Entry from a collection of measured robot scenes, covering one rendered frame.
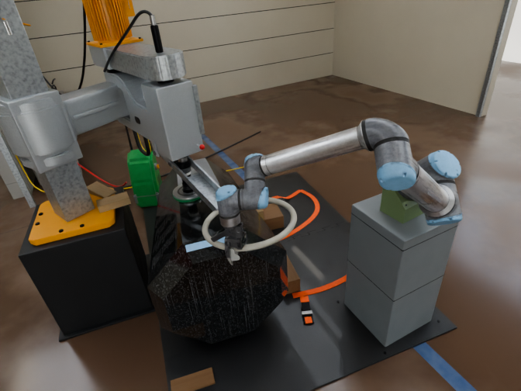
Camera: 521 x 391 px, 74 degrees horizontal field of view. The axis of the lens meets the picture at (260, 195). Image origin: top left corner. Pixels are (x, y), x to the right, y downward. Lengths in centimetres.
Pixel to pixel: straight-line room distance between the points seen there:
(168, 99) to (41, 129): 70
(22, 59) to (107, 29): 57
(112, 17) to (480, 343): 301
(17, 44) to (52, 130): 44
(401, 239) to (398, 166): 74
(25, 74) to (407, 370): 265
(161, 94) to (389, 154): 123
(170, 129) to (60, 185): 79
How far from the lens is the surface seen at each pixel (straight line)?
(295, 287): 263
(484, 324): 278
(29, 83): 226
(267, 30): 769
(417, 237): 191
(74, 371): 269
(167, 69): 192
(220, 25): 728
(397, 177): 118
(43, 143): 225
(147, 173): 377
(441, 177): 177
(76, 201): 248
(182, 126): 204
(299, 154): 136
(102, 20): 253
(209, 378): 231
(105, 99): 249
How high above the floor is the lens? 198
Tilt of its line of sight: 32 degrees down
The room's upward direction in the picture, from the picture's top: 5 degrees counter-clockwise
